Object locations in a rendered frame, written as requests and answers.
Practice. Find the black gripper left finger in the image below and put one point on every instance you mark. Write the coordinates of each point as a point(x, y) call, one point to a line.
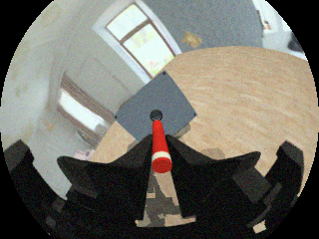
point(126, 178)

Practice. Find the red peg with white band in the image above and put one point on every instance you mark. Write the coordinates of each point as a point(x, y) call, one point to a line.
point(160, 156)

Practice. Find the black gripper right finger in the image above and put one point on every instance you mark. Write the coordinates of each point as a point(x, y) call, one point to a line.
point(196, 176)

